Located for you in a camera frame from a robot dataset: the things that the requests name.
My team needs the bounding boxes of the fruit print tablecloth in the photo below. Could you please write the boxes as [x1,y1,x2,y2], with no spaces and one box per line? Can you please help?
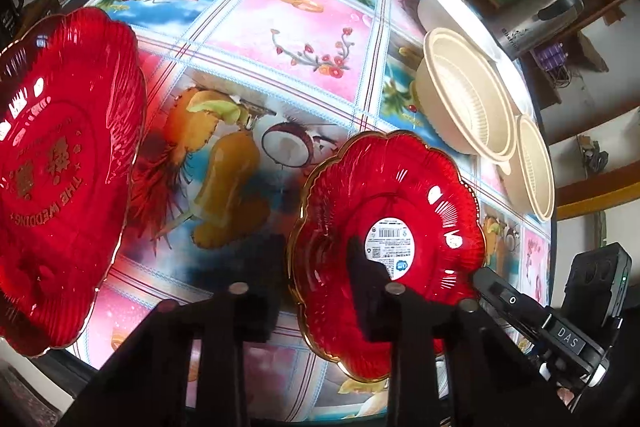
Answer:
[65,0,553,423]

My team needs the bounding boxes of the stainless steel thermos jug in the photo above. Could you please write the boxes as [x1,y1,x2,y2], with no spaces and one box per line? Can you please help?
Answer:
[487,0,588,58]

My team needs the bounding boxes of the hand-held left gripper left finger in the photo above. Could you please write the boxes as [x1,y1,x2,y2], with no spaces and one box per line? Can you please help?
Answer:
[60,234,288,427]

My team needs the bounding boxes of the red flower-shaped plate with label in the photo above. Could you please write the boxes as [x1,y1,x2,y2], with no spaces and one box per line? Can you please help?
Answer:
[287,130,488,383]

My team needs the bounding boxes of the white foam bowl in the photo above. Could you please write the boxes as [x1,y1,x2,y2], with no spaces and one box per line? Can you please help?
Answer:
[417,0,535,118]

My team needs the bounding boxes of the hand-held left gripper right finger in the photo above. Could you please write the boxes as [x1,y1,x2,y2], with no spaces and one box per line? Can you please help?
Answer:
[346,236,576,427]

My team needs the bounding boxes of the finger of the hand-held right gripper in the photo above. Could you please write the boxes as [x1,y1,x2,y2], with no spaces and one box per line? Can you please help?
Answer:
[472,267,549,338]

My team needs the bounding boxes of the beige ribbed plastic bowl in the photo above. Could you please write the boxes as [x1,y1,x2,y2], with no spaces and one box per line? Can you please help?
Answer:
[414,27,518,164]
[500,113,557,223]

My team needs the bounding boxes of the large red wedding plate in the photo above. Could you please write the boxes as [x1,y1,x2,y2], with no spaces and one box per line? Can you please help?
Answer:
[0,6,148,358]

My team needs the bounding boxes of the dark metal tool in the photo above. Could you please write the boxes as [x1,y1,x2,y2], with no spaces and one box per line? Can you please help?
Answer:
[580,134,608,172]

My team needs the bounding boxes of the purple bottles pack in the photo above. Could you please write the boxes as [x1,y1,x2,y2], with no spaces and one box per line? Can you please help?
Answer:
[534,43,566,72]

